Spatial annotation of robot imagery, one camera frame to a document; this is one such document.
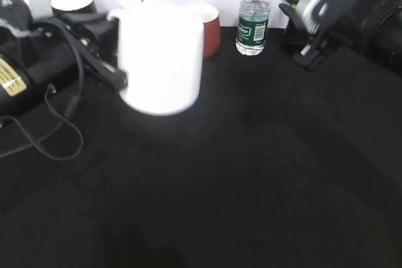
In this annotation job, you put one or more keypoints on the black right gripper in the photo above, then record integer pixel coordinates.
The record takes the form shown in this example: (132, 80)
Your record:
(364, 25)

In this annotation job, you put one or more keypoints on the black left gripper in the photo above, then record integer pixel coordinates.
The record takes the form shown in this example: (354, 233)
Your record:
(101, 36)

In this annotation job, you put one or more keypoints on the white mug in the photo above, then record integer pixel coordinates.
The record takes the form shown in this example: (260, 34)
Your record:
(161, 49)

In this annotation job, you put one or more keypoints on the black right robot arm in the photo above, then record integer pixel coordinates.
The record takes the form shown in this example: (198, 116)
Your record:
(395, 61)

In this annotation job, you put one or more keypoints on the cola bottle red label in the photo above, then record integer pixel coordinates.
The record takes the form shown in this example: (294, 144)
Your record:
(294, 39)

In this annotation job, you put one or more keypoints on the black mug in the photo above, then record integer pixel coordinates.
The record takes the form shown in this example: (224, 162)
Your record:
(73, 6)

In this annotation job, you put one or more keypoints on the clear water bottle green label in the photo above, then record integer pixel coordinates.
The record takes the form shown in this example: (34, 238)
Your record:
(252, 26)

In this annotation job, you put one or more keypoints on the red mug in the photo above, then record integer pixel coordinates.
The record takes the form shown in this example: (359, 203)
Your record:
(210, 17)

